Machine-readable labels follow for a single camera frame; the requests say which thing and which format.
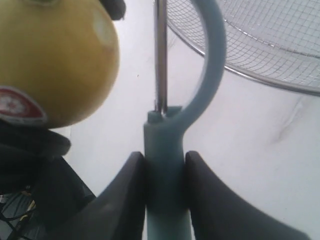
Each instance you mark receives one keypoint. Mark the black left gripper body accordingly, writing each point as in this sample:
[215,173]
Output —
[57,195]

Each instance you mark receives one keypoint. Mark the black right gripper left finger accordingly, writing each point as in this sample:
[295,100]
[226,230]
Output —
[118,213]

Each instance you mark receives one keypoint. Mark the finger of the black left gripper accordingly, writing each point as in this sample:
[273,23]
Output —
[115,8]
[21,145]

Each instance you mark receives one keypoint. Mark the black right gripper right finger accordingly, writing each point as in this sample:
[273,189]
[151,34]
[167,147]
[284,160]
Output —
[218,213]

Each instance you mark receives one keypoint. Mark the teal handled peeler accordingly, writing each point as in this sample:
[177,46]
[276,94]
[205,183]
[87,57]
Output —
[168,216]

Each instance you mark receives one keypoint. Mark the yellow lemon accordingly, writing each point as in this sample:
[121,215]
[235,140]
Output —
[59,60]

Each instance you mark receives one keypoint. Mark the oval wire mesh basket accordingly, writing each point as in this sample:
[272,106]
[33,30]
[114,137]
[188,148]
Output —
[274,42]

